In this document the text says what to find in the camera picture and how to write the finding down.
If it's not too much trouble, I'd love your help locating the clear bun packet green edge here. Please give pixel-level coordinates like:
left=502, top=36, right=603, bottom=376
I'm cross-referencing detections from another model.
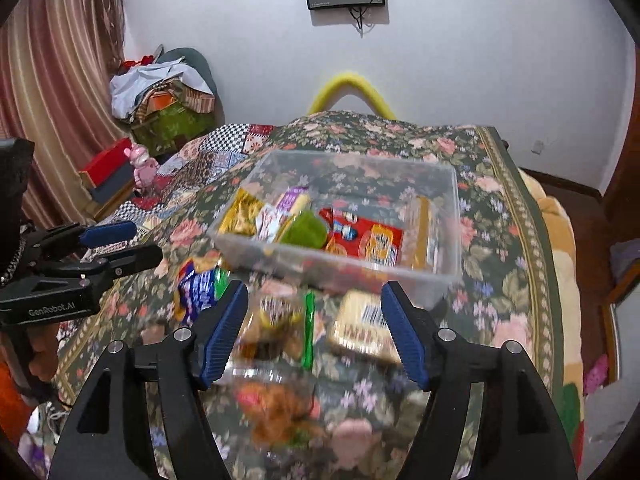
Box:
left=240, top=290, right=316, bottom=371

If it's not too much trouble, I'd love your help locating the yellow fleece blanket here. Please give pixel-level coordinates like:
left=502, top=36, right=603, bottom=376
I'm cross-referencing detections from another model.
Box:
left=517, top=167, right=586, bottom=411

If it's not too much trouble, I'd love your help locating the person's left hand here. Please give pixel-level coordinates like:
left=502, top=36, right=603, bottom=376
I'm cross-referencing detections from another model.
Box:
left=29, top=324, right=61, bottom=383

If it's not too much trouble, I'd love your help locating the clear orange snack packet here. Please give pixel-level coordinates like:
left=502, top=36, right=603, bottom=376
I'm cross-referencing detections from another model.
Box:
left=235, top=375, right=326, bottom=451

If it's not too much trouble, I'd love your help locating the grey flat box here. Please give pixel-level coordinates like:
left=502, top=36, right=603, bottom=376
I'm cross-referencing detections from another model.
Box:
left=90, top=162, right=138, bottom=211

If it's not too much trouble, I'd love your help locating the blue snack packet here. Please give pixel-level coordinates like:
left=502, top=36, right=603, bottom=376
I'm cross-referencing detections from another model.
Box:
left=175, top=260, right=231, bottom=326

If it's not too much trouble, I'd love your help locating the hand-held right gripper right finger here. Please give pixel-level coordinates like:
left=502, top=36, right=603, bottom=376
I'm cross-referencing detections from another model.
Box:
left=380, top=281, right=576, bottom=480

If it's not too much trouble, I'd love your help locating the golden biscuit packet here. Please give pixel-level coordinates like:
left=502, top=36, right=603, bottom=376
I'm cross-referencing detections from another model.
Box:
left=405, top=197, right=441, bottom=273

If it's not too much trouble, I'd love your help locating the pile of clothes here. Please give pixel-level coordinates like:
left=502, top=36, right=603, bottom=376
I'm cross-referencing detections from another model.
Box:
left=110, top=57, right=216, bottom=121

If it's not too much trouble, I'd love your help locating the yellow foam tube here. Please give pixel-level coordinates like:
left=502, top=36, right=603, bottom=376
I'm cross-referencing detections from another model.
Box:
left=306, top=72, right=396, bottom=120

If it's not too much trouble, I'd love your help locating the black monitor cable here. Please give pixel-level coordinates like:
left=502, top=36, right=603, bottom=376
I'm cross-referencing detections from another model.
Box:
left=350, top=5, right=372, bottom=34

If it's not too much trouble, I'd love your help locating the pink cloth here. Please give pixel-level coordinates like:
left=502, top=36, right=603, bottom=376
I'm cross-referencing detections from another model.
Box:
left=585, top=355, right=608, bottom=396

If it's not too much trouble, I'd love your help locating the clear plastic container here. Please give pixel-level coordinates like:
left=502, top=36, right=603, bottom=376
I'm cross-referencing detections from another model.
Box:
left=207, top=149, right=463, bottom=296

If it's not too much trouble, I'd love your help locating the purple snack packet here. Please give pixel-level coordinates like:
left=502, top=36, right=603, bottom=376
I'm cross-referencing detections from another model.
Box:
left=272, top=187, right=311, bottom=221

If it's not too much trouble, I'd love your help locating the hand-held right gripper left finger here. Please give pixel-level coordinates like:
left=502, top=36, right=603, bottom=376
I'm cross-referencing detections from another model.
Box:
left=47, top=280, right=249, bottom=480

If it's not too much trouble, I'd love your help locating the striped red curtain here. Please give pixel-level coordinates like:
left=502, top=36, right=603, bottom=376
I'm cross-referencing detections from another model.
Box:
left=0, top=0, right=131, bottom=231

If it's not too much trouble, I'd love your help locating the green plastic cup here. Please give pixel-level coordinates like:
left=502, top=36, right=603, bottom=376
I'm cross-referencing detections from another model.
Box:
left=277, top=210, right=328, bottom=248

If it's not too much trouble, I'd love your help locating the red box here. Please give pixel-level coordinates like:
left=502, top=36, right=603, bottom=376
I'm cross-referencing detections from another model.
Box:
left=79, top=137, right=133, bottom=186

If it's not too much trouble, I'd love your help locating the white red snack packet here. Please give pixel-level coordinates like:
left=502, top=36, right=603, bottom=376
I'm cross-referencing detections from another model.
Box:
left=255, top=205, right=282, bottom=242

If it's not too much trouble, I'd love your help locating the tan cake packet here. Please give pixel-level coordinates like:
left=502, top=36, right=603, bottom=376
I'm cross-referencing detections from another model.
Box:
left=325, top=290, right=401, bottom=363

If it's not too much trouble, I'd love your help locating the white wardrobe door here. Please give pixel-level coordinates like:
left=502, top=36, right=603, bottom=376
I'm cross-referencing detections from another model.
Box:
left=585, top=280, right=640, bottom=461

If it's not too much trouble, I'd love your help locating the gold foil snack packet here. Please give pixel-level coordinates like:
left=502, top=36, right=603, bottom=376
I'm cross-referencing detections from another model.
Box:
left=217, top=187, right=266, bottom=238

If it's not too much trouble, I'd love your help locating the grey cushion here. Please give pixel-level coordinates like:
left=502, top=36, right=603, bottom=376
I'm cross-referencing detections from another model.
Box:
left=160, top=47, right=218, bottom=101

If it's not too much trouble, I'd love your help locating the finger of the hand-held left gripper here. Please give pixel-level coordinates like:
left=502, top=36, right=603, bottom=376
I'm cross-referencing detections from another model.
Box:
left=25, top=221, right=137, bottom=261
left=35, top=244, right=163, bottom=291

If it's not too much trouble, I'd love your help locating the pink bunny toy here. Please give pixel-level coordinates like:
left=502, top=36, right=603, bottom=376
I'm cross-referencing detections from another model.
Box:
left=129, top=144, right=160, bottom=196

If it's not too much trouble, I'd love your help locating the patchwork quilt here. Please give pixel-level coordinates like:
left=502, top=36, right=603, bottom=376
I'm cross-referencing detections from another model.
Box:
left=95, top=122, right=276, bottom=231

